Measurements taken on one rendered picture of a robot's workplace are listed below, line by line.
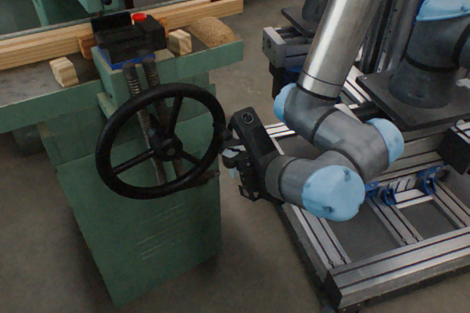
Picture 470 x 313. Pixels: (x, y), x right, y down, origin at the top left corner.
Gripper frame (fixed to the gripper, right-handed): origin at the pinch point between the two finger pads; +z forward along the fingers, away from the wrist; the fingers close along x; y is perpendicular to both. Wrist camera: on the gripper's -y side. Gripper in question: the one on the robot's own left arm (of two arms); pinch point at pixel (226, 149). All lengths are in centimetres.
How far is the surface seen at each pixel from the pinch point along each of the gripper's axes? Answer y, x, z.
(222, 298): 65, 1, 45
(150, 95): -16.2, -13.1, -3.7
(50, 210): 27, -44, 110
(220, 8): -31.5, 21.3, 26.9
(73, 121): -14.1, -26.1, 19.0
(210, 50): -21.1, 9.3, 15.1
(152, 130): -8.2, -12.5, 7.3
